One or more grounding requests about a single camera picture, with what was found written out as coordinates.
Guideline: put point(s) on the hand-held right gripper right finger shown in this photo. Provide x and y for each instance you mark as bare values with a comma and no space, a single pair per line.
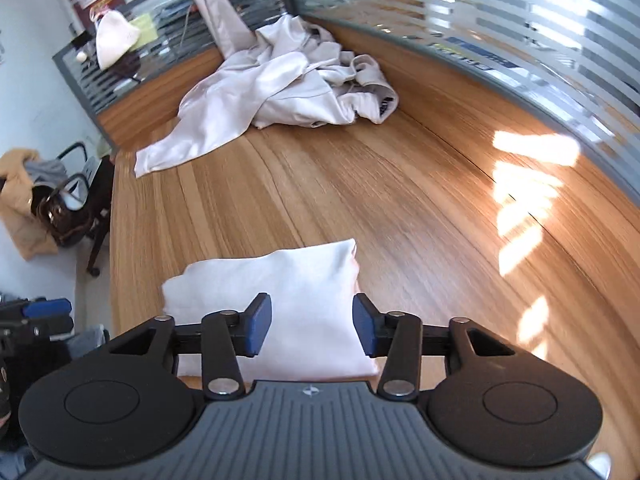
362,327

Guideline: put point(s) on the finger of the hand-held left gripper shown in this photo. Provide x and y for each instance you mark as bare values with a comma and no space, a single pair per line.
47,326
47,308

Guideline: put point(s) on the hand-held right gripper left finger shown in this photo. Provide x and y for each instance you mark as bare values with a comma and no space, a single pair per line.
260,322

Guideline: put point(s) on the cream collared shirt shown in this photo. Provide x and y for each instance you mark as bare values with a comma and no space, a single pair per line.
310,285

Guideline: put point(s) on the tan jacket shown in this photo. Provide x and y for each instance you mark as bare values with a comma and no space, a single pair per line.
20,230

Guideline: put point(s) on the brown handbag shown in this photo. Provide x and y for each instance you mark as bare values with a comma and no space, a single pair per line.
65,220

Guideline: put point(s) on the black office chair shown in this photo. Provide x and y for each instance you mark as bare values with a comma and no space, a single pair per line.
100,200

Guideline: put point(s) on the grey cloth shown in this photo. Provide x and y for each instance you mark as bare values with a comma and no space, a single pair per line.
47,172

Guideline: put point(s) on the small white round object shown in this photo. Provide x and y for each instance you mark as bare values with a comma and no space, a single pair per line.
81,57

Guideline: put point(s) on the yellow paper sheet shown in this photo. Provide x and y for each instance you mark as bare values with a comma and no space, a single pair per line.
144,27

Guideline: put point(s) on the beige cloth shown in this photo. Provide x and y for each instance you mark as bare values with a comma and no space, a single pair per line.
215,15

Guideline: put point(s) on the striped glass desk partition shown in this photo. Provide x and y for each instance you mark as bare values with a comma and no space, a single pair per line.
500,25

